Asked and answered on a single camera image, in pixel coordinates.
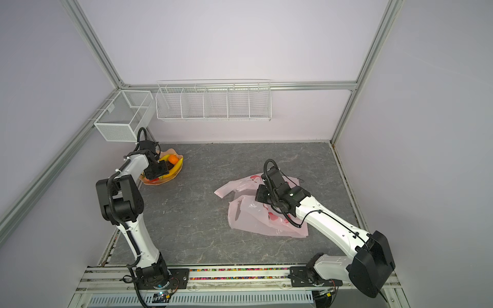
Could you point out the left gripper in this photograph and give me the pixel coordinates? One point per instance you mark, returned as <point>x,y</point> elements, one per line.
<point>164,171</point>

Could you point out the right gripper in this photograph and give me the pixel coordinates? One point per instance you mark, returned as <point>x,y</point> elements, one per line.
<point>259,196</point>

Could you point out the pink plastic bag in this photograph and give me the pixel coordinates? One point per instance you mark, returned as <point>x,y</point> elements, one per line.
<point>246,214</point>

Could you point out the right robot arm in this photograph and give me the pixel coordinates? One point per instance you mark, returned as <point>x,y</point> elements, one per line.
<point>369,261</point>

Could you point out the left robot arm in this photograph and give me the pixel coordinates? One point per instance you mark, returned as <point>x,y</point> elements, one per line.
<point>122,204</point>

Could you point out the pink wavy fruit plate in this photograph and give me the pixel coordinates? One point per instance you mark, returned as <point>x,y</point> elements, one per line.
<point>170,165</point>

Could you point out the orange fruit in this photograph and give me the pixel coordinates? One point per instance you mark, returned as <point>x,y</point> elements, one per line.
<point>173,159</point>

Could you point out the small white mesh basket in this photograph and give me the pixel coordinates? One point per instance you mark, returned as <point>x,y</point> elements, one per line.
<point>127,112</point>

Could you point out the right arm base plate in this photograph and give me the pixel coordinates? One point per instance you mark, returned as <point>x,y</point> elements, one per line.
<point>302,276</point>

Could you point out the long white wire basket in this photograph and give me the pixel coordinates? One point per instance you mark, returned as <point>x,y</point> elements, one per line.
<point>214,100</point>

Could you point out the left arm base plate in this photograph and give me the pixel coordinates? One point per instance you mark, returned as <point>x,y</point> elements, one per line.
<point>174,279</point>

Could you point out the aluminium mounting rail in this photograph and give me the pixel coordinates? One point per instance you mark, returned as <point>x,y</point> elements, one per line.
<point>264,285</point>

